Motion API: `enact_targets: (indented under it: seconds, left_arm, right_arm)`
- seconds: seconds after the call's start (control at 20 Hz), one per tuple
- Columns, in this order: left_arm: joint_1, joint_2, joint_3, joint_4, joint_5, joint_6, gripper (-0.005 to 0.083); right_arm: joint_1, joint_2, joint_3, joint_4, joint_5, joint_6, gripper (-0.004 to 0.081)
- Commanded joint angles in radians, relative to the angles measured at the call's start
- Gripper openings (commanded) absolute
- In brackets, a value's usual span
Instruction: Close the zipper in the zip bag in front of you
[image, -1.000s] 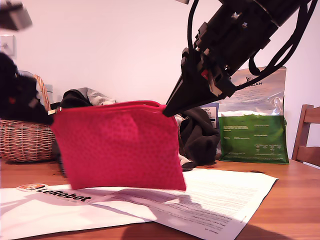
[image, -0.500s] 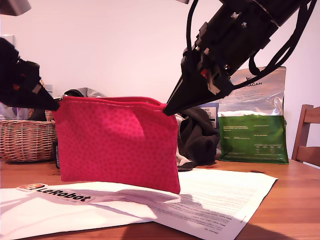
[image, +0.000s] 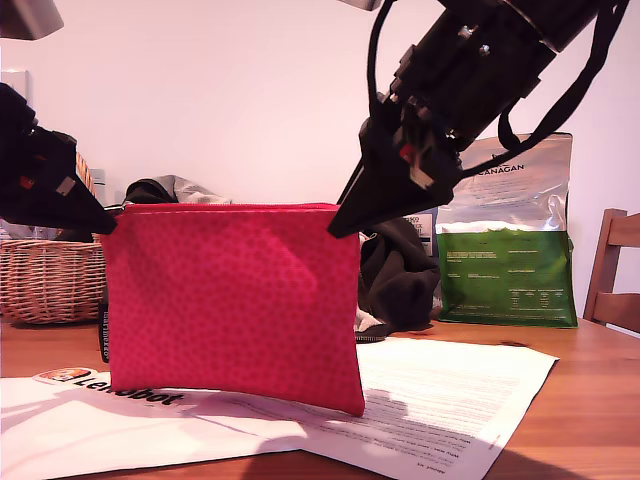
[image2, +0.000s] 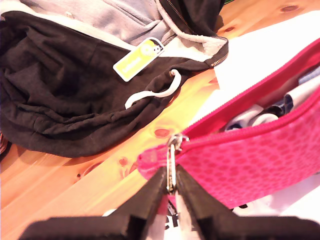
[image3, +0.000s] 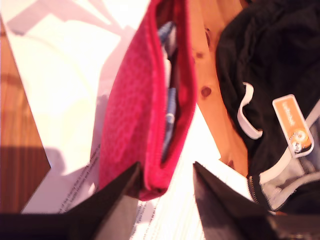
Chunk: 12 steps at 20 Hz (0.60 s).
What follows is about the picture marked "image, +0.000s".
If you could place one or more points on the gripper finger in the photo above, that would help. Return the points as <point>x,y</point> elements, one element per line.
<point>55,200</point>

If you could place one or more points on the printed paper sheet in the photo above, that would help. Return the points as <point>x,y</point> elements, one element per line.
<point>450,400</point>

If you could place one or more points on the wooden chair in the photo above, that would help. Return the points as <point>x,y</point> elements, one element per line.
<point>607,305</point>

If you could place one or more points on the large LeRobot sticker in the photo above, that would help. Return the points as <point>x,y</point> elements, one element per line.
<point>65,375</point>

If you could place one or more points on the red zip pouch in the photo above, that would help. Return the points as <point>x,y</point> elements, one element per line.
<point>235,300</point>

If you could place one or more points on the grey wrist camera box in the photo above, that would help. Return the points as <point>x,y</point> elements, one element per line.
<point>25,17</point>

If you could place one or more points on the black grey hooded jacket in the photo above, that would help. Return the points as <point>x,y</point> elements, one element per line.
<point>395,280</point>

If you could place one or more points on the large clear water bottle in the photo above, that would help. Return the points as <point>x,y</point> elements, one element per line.
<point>422,235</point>

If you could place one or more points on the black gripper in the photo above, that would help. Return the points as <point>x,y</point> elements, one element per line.
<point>460,75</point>

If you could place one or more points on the silver green pet food bag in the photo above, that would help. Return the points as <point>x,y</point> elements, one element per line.
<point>500,280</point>

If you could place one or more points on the white wall switch plate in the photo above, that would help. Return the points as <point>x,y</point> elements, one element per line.
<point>17,82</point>

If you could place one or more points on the plain white paper sheet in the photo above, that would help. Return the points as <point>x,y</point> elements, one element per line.
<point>75,440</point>

